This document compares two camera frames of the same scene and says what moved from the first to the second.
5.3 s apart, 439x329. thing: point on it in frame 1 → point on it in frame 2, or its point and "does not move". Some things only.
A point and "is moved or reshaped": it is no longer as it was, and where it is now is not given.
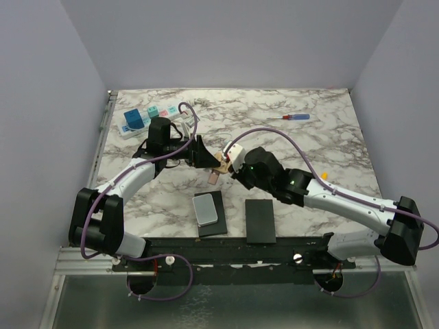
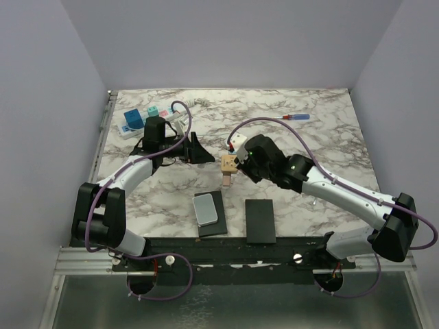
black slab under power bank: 220,226 does not move
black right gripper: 237,176 → 243,166
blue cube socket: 134,120 does not move
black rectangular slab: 260,219 does not move
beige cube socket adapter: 224,165 is moved or reshaped
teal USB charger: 153,111 does not move
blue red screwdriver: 293,116 does not move
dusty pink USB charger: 213,177 → 226,178
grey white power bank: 205,209 does not move
